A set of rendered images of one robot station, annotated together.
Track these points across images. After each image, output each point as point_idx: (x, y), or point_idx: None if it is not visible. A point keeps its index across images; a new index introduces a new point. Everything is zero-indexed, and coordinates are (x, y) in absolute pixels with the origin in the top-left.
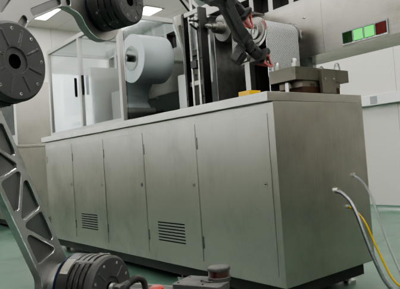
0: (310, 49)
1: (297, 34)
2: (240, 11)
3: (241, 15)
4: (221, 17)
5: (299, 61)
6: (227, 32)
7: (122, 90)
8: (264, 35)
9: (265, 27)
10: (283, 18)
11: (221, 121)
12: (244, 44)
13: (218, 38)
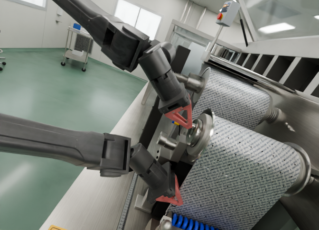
0: (305, 216)
1: (295, 182)
2: (160, 93)
3: (162, 101)
4: (208, 71)
5: (257, 219)
6: (198, 96)
7: (149, 83)
8: (195, 156)
9: (204, 146)
10: (312, 122)
11: None
12: (94, 169)
13: (194, 93)
